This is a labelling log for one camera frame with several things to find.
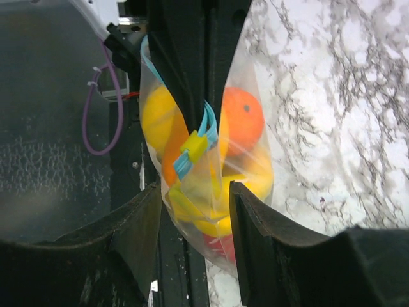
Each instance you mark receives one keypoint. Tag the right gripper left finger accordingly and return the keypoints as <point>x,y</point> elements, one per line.
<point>107,263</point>

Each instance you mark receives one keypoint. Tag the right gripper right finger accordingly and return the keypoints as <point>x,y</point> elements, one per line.
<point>282,263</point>

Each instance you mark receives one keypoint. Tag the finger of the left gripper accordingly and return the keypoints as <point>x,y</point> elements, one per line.
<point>224,23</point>
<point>176,37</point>

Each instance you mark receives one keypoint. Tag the red apple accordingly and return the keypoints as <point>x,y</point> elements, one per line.
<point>223,246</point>

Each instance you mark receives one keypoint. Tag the yellow lemon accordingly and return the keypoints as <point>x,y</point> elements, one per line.
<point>158,116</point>

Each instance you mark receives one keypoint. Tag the yellow banana bunch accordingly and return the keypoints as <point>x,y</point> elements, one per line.
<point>209,214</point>

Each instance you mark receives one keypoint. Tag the orange fruit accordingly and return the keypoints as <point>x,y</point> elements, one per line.
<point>245,120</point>

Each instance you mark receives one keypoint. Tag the clear zip top bag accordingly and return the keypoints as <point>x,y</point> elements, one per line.
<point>203,160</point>

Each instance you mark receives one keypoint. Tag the orange yellow mango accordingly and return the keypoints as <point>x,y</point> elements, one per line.
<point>179,134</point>

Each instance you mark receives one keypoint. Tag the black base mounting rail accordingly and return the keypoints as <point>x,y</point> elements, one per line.
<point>173,272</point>

